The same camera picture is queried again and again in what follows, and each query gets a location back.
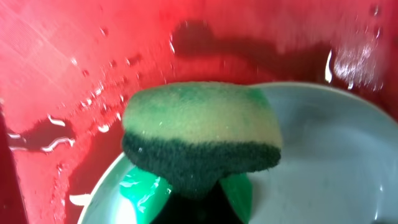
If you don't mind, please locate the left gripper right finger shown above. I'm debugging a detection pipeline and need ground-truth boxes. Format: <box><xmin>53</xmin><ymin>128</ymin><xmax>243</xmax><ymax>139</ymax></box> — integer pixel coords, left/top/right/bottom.
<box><xmin>219</xmin><ymin>174</ymin><xmax>252</xmax><ymax>224</ymax></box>

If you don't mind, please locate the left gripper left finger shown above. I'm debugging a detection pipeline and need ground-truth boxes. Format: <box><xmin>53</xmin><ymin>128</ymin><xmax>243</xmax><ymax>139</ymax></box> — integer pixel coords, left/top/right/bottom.
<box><xmin>119</xmin><ymin>167</ymin><xmax>172</xmax><ymax>224</ymax></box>

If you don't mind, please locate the green yellow sponge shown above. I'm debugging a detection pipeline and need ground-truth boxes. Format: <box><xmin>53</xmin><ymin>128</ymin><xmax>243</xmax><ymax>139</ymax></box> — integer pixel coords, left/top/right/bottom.
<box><xmin>121</xmin><ymin>82</ymin><xmax>282</xmax><ymax>200</ymax></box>

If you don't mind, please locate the light blue plate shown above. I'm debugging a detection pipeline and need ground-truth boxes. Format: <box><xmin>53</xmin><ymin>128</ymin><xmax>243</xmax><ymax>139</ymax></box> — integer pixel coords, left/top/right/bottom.
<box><xmin>78</xmin><ymin>83</ymin><xmax>397</xmax><ymax>223</ymax></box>

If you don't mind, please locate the red plastic tray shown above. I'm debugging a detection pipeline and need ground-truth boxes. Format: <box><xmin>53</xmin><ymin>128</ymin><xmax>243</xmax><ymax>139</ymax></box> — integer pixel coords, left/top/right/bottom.
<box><xmin>1</xmin><ymin>0</ymin><xmax>397</xmax><ymax>223</ymax></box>

